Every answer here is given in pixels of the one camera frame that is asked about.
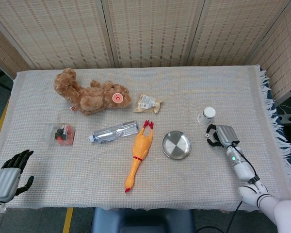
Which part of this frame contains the round metal plate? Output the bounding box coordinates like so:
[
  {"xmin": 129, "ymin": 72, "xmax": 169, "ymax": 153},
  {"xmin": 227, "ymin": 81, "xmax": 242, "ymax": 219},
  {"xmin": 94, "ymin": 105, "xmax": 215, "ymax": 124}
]
[{"xmin": 161, "ymin": 130, "xmax": 192, "ymax": 161}]

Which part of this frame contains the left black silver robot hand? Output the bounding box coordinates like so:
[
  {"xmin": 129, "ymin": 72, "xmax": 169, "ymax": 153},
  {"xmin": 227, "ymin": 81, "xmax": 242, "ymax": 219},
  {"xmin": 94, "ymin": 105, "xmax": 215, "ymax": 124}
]
[{"xmin": 0, "ymin": 150, "xmax": 35, "ymax": 203}]

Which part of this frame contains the clear plastic water bottle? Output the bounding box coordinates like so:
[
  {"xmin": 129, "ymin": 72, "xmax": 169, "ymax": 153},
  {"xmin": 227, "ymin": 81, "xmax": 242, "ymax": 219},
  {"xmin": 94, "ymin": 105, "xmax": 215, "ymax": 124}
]
[{"xmin": 88, "ymin": 120, "xmax": 140, "ymax": 144}]

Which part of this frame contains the clear box with toy blocks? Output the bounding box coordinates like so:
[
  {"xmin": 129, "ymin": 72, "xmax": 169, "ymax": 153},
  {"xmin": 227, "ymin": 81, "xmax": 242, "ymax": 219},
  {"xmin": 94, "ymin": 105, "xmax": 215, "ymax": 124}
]
[{"xmin": 44, "ymin": 123, "xmax": 76, "ymax": 146}]

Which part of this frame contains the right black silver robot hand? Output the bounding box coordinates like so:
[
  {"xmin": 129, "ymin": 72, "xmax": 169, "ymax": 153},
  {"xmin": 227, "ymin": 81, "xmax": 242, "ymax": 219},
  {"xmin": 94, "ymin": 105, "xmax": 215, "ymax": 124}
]
[{"xmin": 206, "ymin": 124, "xmax": 241, "ymax": 149}]

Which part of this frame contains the clear snack bag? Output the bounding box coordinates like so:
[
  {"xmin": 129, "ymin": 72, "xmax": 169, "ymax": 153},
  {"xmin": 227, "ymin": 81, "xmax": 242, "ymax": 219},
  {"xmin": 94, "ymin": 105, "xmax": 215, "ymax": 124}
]
[{"xmin": 132, "ymin": 94, "xmax": 163, "ymax": 114}]

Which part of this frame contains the yellow rubber chicken toy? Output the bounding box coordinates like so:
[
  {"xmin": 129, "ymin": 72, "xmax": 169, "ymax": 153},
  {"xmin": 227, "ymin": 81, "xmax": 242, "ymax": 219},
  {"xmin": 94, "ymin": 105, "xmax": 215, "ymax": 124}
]
[{"xmin": 123, "ymin": 119, "xmax": 155, "ymax": 194}]

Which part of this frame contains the woven bamboo screen panel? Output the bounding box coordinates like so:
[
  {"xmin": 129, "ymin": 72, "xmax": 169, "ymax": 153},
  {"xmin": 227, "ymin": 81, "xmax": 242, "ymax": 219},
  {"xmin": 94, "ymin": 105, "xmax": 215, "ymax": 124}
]
[
  {"xmin": 101, "ymin": 0, "xmax": 206, "ymax": 68},
  {"xmin": 0, "ymin": 0, "xmax": 117, "ymax": 71},
  {"xmin": 188, "ymin": 0, "xmax": 291, "ymax": 67},
  {"xmin": 248, "ymin": 0, "xmax": 291, "ymax": 101},
  {"xmin": 0, "ymin": 20, "xmax": 31, "ymax": 80}
]

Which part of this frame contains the blue fabric under tablecloth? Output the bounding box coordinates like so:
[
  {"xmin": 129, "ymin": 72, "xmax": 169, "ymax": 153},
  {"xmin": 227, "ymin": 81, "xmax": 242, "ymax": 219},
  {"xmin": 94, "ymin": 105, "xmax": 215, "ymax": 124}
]
[{"xmin": 266, "ymin": 89, "xmax": 286, "ymax": 156}]

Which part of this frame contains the grey metal bracket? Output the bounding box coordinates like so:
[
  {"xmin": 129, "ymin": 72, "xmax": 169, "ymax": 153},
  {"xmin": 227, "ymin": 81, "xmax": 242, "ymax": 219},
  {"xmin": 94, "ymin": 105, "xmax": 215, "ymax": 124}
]
[{"xmin": 277, "ymin": 113, "xmax": 291, "ymax": 126}]

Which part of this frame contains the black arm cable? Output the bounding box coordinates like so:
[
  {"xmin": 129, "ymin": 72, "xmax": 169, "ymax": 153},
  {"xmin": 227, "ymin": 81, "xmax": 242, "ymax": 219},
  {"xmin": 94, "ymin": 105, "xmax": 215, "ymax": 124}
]
[{"xmin": 229, "ymin": 142, "xmax": 261, "ymax": 233}]

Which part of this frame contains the brown plush teddy bear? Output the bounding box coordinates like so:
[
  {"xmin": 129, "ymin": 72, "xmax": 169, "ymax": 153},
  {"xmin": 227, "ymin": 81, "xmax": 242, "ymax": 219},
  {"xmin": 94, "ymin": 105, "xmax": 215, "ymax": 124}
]
[{"xmin": 53, "ymin": 67, "xmax": 132, "ymax": 117}]

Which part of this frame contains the white paper cup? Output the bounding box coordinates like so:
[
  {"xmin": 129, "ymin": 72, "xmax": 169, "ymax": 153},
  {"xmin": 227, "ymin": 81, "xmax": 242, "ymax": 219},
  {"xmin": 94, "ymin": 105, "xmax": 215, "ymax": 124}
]
[{"xmin": 197, "ymin": 106, "xmax": 216, "ymax": 126}]

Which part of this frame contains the blue padded robot base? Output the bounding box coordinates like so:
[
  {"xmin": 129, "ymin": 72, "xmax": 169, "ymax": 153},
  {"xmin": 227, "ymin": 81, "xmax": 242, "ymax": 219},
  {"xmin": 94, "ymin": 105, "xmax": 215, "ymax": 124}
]
[{"xmin": 91, "ymin": 207, "xmax": 196, "ymax": 233}]

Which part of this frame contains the beige woven tablecloth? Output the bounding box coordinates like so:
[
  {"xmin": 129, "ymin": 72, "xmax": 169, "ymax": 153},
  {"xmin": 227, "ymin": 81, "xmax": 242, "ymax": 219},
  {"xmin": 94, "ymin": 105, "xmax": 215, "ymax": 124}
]
[{"xmin": 0, "ymin": 64, "xmax": 291, "ymax": 214}]

